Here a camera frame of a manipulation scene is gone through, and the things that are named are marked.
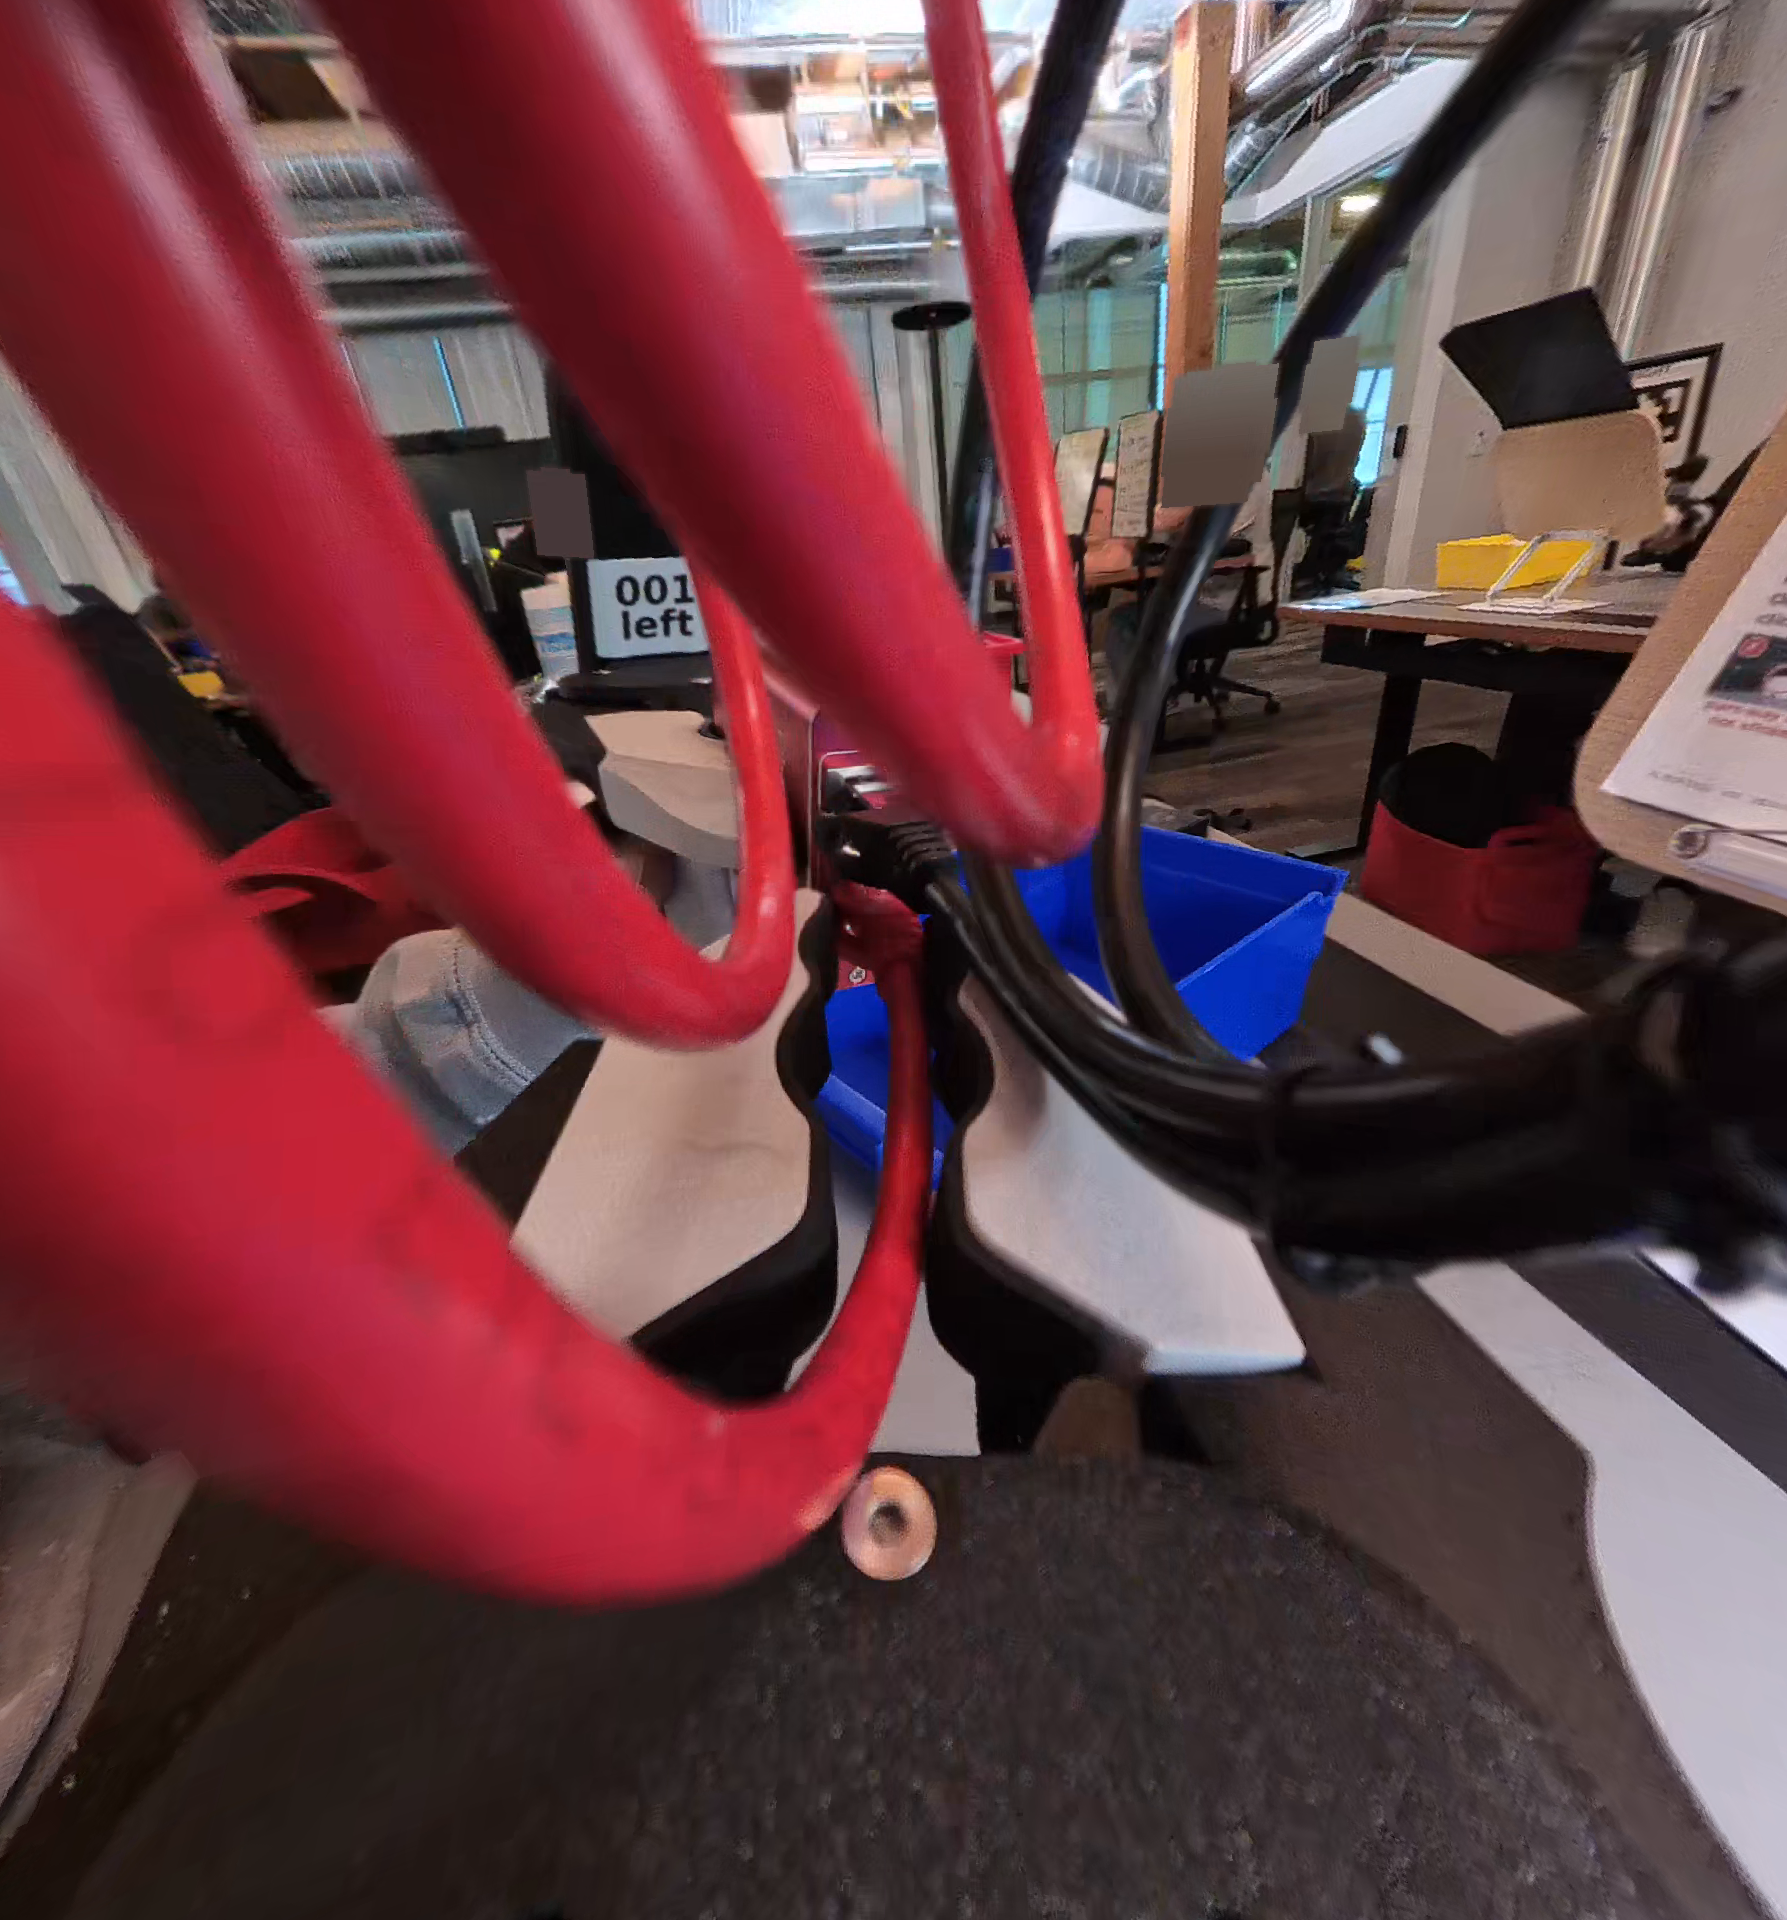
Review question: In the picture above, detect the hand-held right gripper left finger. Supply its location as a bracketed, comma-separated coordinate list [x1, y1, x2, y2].
[512, 892, 841, 1343]

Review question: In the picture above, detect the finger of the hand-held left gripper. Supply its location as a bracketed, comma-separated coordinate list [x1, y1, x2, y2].
[591, 713, 751, 872]

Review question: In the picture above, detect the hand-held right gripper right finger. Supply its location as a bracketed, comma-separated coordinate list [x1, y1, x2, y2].
[924, 975, 1310, 1379]

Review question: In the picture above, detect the red ethernet splitter box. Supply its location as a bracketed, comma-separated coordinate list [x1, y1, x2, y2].
[787, 703, 896, 995]

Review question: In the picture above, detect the black ethernet cable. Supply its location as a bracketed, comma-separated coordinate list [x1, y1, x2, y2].
[815, 0, 1787, 1301]

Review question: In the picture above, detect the blue plastic bin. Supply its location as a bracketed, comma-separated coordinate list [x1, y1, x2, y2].
[812, 821, 1348, 1191]

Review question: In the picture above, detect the red ethernet cable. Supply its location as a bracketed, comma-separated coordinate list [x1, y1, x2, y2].
[0, 0, 1109, 1608]

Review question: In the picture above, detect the person's left forearm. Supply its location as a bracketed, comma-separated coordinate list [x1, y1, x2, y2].
[337, 926, 603, 1160]

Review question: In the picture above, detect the black floor lamp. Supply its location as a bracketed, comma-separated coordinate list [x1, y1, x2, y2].
[889, 300, 977, 530]

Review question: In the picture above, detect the red fabric bag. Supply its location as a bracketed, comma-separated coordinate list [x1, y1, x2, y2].
[1354, 739, 1603, 964]

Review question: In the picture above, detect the dark top desk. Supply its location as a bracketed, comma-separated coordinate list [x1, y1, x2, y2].
[1273, 568, 1685, 867]

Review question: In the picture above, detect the person's splotched grey hoodie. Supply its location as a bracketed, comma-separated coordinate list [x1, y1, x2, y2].
[0, 1315, 132, 1864]

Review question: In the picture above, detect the wooden document stand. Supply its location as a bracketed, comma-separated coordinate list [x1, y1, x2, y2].
[1570, 322, 1787, 926]

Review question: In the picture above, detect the yellow plastic bin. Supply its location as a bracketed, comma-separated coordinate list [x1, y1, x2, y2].
[1432, 530, 1586, 593]

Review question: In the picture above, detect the printed instruction sheet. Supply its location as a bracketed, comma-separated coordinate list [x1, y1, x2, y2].
[1599, 464, 1787, 877]

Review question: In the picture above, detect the framed wall marker sign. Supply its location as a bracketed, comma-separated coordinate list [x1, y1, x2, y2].
[1628, 342, 1729, 457]

